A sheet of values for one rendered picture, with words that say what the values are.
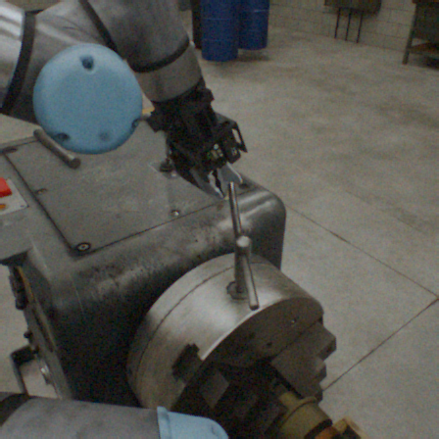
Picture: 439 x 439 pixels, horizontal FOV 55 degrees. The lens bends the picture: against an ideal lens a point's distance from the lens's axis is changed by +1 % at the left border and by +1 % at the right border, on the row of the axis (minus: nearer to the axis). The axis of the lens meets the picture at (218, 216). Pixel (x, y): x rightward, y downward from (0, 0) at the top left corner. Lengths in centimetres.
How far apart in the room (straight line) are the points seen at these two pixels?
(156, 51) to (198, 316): 34
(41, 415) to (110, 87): 21
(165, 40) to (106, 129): 18
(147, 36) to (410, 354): 202
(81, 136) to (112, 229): 40
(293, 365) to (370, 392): 142
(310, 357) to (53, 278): 39
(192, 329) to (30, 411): 33
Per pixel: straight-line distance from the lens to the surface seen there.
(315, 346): 70
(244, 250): 54
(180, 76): 49
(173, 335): 60
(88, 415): 28
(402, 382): 217
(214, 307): 59
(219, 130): 53
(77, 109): 31
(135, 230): 69
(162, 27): 47
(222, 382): 57
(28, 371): 149
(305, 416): 63
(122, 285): 64
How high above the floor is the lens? 165
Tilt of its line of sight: 34 degrees down
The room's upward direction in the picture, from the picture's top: straight up
